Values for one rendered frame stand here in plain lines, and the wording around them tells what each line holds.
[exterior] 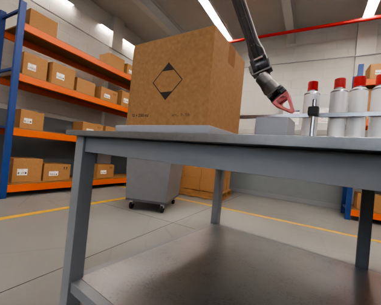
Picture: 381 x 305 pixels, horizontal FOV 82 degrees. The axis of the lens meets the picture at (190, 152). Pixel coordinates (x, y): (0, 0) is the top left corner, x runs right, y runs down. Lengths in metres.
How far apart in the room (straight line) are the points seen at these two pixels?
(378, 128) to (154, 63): 0.71
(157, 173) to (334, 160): 2.47
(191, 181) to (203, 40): 3.65
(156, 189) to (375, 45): 4.73
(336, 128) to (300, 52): 4.91
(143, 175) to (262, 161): 2.45
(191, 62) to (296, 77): 4.94
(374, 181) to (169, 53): 0.57
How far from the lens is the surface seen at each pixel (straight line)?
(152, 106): 0.69
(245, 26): 1.02
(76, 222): 1.04
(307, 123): 0.89
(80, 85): 4.23
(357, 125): 0.88
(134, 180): 2.93
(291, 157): 0.48
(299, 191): 5.21
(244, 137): 0.47
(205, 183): 4.08
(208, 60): 0.63
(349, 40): 5.79
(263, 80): 0.97
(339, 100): 0.90
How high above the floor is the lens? 0.78
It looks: 1 degrees up
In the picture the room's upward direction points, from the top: 6 degrees clockwise
